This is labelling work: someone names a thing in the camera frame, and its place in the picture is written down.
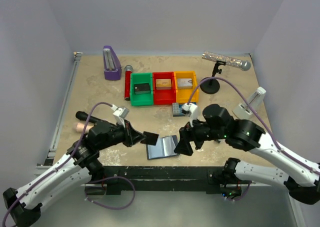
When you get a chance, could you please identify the navy blue card holder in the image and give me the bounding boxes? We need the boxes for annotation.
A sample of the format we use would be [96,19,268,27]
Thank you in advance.
[146,135,178,160]

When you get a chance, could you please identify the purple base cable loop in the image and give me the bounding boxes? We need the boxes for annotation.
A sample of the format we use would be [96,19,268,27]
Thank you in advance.
[84,175,136,210]

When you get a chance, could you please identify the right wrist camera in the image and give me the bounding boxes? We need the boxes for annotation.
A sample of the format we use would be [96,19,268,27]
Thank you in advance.
[181,102,200,128]

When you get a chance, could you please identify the red plastic bin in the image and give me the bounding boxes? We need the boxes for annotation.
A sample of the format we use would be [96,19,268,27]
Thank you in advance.
[152,71,176,105]

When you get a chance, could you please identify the black microphone stand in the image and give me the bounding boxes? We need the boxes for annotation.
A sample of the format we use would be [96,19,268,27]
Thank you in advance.
[200,61,226,95]

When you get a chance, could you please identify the glitter silver microphone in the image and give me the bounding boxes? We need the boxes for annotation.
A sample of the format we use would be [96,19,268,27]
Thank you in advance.
[202,51,251,71]

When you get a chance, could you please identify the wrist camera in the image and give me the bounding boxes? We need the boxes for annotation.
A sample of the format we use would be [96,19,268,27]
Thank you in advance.
[181,102,200,128]
[110,104,129,128]

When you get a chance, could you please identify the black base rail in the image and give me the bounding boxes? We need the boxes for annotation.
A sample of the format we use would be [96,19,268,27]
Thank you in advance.
[101,166,240,195]

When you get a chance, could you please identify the black microphone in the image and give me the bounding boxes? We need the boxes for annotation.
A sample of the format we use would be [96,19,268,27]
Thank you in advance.
[75,111,102,124]

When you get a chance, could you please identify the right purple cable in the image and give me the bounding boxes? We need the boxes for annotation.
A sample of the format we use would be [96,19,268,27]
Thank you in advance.
[186,76,320,175]

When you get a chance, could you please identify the red microphone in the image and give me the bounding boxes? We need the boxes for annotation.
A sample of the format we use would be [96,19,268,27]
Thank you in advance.
[124,65,133,101]

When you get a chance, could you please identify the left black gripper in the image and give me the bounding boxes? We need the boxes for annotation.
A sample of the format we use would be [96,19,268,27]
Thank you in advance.
[98,119,147,150]

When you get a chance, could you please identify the blue grey lego block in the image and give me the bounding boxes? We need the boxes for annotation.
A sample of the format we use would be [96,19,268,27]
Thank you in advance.
[172,102,197,117]

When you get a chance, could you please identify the green plastic bin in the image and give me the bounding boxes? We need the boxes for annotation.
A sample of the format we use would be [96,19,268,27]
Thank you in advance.
[130,72,154,107]

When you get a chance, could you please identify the yellow plastic bin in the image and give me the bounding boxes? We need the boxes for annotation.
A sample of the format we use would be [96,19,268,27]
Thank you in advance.
[174,71,198,104]

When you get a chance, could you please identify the pink microphone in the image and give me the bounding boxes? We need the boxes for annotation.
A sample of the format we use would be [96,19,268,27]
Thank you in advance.
[72,122,94,133]

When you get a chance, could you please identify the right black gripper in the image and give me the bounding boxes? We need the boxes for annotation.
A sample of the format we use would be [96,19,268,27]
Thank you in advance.
[173,114,226,156]

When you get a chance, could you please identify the black VIP card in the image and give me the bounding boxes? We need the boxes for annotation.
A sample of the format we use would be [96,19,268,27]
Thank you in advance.
[141,131,159,146]

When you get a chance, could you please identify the white metronome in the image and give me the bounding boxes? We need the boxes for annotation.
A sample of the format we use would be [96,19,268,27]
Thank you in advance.
[232,86,266,120]

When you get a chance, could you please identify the silver credit card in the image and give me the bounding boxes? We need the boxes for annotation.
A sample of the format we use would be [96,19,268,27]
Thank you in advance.
[177,78,193,89]

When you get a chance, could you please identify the gold credit card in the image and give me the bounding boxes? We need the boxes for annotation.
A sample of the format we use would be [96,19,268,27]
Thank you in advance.
[155,78,172,90]

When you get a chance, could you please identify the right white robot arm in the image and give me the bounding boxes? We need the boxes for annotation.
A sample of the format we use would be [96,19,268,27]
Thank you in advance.
[174,103,320,205]

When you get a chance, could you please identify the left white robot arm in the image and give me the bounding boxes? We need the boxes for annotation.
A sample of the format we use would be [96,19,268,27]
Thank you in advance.
[2,120,147,227]

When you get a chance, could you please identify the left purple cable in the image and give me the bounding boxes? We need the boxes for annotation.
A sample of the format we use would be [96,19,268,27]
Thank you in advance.
[1,101,116,225]

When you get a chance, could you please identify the purple metronome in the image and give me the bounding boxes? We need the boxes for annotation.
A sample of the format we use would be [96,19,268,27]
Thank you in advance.
[102,45,122,81]

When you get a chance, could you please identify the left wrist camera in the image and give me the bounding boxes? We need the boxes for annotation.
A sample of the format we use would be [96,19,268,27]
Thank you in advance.
[110,104,129,128]

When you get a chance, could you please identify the black credit card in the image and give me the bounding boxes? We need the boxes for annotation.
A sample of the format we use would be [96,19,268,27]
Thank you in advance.
[133,83,151,95]

